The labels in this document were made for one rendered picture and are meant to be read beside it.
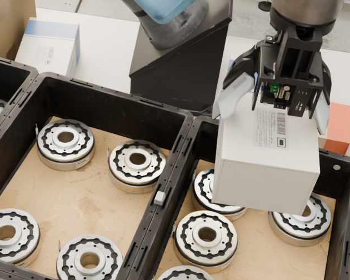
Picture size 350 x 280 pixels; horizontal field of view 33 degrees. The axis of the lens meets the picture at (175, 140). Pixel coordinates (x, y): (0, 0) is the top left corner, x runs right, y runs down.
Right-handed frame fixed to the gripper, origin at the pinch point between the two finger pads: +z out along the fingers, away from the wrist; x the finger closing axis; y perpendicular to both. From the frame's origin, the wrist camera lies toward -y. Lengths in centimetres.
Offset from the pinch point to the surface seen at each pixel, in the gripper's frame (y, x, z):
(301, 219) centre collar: -2.5, 10.8, 24.0
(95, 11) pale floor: -170, -62, 112
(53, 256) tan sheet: 9.5, -28.7, 27.6
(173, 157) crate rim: -6.5, -12.1, 17.7
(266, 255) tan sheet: 3.3, 5.6, 27.6
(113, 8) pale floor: -175, -54, 112
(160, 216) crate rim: 5.6, -12.6, 17.6
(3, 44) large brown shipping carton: -45, -55, 32
